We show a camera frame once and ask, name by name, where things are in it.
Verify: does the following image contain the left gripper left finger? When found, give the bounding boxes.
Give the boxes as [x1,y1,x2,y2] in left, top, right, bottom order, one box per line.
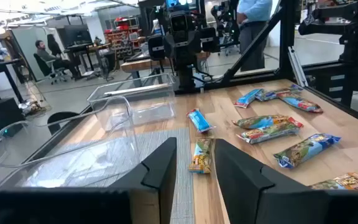
[0,137,178,224]

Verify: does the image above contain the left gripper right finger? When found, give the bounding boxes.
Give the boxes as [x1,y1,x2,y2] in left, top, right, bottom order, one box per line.
[214,139,358,224]

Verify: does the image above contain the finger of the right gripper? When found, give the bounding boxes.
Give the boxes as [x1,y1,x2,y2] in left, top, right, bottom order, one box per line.
[200,27,221,53]
[147,34,167,62]

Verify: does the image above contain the blue granola bar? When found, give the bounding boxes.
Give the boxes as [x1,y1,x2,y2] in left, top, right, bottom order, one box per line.
[234,88,264,109]
[186,108,216,134]

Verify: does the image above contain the green red granola bar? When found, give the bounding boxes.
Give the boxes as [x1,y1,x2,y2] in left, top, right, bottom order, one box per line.
[236,117,304,145]
[277,92,324,114]

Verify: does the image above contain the wooden workbench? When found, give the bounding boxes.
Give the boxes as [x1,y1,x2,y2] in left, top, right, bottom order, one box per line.
[120,51,211,74]

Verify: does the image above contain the red storage shelf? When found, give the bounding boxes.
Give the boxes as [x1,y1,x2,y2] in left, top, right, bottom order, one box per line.
[104,17,143,60]

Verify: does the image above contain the clear plastic bin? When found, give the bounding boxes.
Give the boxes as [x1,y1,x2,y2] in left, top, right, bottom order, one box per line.
[86,73,177,131]
[0,95,141,190]

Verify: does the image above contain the person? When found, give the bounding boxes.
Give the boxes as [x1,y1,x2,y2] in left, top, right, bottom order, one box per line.
[236,0,275,72]
[35,39,78,77]

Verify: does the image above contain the black computer monitor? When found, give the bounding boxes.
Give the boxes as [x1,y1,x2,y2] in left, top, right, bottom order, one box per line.
[57,24,93,47]

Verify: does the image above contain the grey woven placemat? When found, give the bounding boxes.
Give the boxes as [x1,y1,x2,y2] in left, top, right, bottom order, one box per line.
[20,127,195,224]

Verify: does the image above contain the black round stool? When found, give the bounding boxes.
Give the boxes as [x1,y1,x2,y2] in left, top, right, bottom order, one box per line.
[47,111,81,136]

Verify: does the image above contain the silver aluminium bar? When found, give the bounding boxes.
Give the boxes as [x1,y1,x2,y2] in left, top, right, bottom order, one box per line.
[287,46,309,88]

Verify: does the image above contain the black office chair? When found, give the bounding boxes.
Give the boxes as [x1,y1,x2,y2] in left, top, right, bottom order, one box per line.
[33,52,68,85]
[47,33,63,57]

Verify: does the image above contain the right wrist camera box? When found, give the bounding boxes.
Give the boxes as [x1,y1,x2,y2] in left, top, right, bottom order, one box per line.
[168,11,193,35]

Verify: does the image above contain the floor cable pile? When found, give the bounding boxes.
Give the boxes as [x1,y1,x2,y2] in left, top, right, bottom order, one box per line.
[18,99,47,116]

